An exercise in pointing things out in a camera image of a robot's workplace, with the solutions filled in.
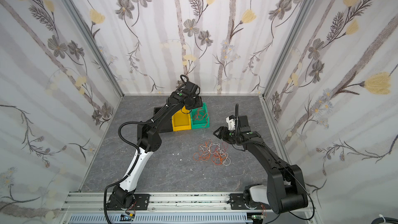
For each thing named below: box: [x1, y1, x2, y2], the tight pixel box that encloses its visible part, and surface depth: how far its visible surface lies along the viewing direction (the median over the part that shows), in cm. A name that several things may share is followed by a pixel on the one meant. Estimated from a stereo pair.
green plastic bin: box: [190, 102, 210, 130], surface depth 101 cm
